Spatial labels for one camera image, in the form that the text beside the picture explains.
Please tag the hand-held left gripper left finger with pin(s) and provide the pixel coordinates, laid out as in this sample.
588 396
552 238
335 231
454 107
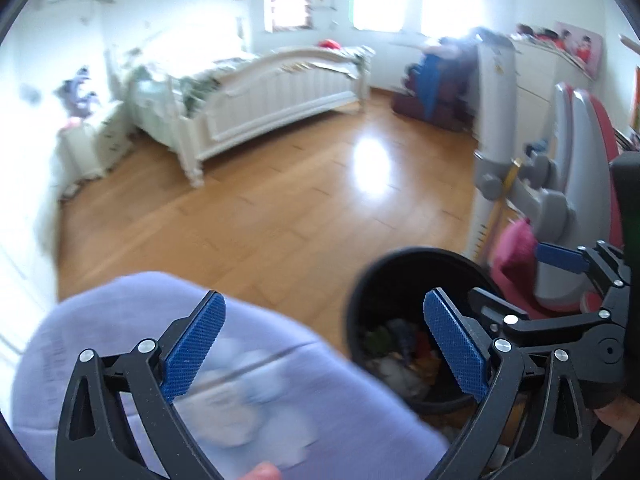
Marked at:
195 345

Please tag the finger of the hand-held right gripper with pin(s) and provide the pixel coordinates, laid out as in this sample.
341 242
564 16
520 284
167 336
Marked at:
560 257
550 322

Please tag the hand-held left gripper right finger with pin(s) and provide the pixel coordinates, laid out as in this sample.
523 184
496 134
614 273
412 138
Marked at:
457 345

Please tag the black trash bin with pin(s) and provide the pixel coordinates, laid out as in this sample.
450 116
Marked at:
390 285

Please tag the person's right hand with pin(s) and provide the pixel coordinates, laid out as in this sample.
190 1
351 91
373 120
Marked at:
617 419

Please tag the person's left hand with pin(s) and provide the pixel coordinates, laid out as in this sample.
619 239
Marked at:
260 474

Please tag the white crumpled tissue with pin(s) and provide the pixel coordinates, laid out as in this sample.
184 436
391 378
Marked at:
397 375

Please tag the purple floral tablecloth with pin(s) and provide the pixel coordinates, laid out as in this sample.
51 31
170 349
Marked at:
125 310

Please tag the yellow stick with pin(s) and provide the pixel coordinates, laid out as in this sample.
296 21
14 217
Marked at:
500 200

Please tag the pink grey desk chair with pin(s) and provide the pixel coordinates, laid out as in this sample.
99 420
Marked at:
585 160

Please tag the white dresser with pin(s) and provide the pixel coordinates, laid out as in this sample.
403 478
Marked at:
535 105

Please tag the pile of clothes and bags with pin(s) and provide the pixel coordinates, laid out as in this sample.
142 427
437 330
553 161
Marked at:
455 105

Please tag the white wardrobe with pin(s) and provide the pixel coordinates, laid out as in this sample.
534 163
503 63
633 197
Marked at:
20 260

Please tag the blue cloth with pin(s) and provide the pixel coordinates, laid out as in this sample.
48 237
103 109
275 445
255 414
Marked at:
430 85

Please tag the white nightstand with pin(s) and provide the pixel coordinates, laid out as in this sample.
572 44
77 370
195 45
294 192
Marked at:
107 135

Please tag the red black toy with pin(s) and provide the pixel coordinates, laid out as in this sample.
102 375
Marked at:
537 31

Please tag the white wooden bed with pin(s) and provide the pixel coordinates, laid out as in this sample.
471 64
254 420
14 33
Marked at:
270 105

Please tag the purple plush toy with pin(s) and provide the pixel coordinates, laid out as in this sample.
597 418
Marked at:
80 92

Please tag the red cushion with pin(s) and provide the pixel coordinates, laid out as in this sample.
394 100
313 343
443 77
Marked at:
330 45

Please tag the pink wall poster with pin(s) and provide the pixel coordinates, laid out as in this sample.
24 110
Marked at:
580 47

